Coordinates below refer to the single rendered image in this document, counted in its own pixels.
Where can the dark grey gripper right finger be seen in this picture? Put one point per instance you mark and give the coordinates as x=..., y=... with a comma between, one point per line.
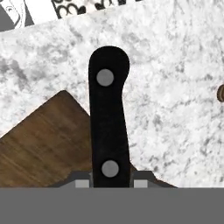
x=143, y=180

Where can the brown wooden cutting board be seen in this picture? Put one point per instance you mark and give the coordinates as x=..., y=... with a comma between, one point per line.
x=43, y=145

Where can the small brown round object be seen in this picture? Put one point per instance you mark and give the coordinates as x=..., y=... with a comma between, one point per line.
x=221, y=94

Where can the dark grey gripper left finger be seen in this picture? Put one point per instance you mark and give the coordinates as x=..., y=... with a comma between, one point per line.
x=78, y=180

